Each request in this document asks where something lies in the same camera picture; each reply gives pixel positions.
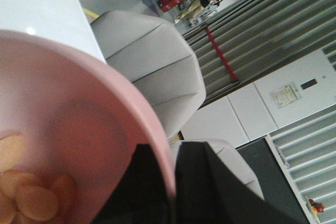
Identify orange ham slices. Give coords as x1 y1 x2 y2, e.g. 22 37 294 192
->
1 135 77 223

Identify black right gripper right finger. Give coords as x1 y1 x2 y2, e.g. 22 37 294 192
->
175 142 298 223

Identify dark grey counter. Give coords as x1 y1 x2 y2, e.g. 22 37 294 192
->
236 138 309 223

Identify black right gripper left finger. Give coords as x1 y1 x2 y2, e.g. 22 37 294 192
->
91 143 171 224

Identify white cabinet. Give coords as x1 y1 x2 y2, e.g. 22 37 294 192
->
181 49 335 147

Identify grey upholstered chair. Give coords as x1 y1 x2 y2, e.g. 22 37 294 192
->
169 138 264 200
91 10 206 140

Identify right grey upholstered chair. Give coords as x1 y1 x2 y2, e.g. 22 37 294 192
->
169 138 264 200

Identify left grey upholstered chair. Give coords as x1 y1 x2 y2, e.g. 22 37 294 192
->
91 10 206 140

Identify red barrier belt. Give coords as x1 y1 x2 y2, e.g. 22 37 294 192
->
204 27 238 82

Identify pink bowl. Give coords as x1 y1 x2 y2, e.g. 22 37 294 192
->
1 30 176 223

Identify red bin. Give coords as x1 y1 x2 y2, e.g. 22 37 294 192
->
157 0 183 12

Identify fruit plate on counter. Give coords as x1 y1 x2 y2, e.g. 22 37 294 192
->
306 197 325 215

